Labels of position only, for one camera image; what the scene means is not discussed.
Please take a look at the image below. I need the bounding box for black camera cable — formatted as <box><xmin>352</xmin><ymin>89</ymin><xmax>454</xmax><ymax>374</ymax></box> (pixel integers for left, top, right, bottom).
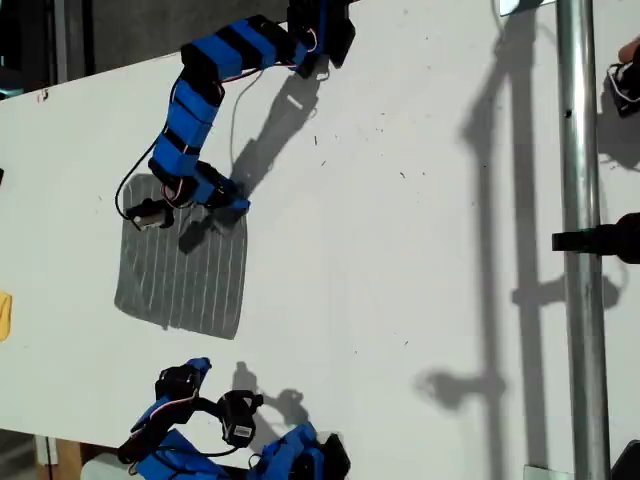
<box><xmin>159</xmin><ymin>439</ymin><xmax>241</xmax><ymax>459</ymax></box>
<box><xmin>114</xmin><ymin>82</ymin><xmax>181</xmax><ymax>221</ymax></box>

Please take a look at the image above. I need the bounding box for black camera stalk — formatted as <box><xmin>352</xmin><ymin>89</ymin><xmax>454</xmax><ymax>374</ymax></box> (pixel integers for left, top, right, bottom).
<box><xmin>192</xmin><ymin>397</ymin><xmax>225</xmax><ymax>419</ymax></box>

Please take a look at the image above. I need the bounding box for steel post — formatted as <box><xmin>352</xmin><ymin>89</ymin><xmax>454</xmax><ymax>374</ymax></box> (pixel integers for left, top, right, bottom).
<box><xmin>554</xmin><ymin>0</ymin><xmax>614</xmax><ymax>480</ymax></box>

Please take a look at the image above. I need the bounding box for wooden table leg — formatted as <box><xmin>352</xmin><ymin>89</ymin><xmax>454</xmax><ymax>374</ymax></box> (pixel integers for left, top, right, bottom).
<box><xmin>34</xmin><ymin>434</ymin><xmax>84</xmax><ymax>480</ymax></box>

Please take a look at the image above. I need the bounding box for black camera box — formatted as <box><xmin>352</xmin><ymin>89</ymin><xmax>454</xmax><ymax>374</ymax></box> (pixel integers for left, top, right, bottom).
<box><xmin>124</xmin><ymin>198</ymin><xmax>176</xmax><ymax>232</ymax></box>
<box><xmin>218</xmin><ymin>389</ymin><xmax>265</xmax><ymax>447</ymax></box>

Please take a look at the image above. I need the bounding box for grey striped towel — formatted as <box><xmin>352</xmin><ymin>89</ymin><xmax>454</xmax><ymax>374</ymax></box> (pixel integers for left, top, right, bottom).
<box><xmin>113</xmin><ymin>172</ymin><xmax>250</xmax><ymax>341</ymax></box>

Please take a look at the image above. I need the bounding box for yellow object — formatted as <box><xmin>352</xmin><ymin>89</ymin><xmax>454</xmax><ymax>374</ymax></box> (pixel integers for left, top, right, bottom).
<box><xmin>0</xmin><ymin>291</ymin><xmax>14</xmax><ymax>343</ymax></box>

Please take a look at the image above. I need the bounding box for black block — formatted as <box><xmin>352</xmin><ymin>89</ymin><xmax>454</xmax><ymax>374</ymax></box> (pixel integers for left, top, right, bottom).
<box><xmin>610</xmin><ymin>438</ymin><xmax>640</xmax><ymax>480</ymax></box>

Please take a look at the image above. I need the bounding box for black device with white wire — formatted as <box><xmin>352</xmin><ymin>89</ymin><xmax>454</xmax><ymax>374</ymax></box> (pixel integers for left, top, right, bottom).
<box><xmin>606</xmin><ymin>60</ymin><xmax>640</xmax><ymax>119</ymax></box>

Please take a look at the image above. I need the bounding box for black clamp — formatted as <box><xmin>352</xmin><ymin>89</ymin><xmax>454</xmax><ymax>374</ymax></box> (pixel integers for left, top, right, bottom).
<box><xmin>551</xmin><ymin>212</ymin><xmax>640</xmax><ymax>265</ymax></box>

